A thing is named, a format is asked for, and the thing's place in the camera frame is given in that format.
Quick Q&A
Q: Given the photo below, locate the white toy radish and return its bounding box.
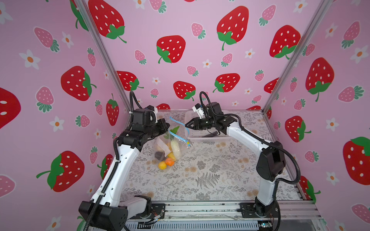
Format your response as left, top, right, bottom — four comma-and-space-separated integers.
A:
170, 126, 181, 160

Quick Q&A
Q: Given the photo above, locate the clear zip top bag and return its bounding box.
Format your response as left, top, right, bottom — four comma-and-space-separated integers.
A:
154, 117, 191, 170

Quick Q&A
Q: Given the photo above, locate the yellow toy banana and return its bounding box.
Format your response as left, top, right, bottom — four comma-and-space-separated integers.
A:
167, 152, 176, 161

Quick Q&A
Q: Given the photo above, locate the yellow toy lemon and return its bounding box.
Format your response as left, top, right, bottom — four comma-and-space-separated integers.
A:
158, 161, 167, 170

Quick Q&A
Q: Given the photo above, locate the orange toy tangerine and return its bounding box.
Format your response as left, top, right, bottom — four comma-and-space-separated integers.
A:
165, 157, 175, 166

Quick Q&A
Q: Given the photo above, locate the white plastic basket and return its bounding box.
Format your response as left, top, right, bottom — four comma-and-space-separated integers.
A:
184, 111, 232, 142

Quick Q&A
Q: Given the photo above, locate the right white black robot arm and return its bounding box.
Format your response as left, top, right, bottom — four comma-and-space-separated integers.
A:
185, 102, 301, 217

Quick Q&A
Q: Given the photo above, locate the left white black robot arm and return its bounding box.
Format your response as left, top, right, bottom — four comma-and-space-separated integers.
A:
79, 106, 170, 231

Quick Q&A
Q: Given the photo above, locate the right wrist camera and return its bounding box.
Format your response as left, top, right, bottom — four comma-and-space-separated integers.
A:
192, 104, 205, 118

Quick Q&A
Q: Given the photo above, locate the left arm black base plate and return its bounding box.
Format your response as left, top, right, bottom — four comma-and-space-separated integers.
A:
131, 203, 166, 220

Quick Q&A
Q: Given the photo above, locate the aluminium front rail frame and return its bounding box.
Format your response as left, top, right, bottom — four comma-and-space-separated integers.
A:
121, 201, 327, 231

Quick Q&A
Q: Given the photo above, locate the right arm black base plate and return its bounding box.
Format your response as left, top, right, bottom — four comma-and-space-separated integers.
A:
237, 202, 279, 219

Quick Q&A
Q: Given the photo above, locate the left aluminium corner post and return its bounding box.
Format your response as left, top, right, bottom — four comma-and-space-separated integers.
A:
76, 1, 131, 110

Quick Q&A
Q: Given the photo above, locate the aluminium corner post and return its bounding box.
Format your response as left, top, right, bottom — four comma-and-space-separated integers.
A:
262, 0, 332, 115
76, 1, 131, 110

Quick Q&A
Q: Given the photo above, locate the right aluminium corner post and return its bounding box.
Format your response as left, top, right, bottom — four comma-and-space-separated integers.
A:
262, 0, 332, 115

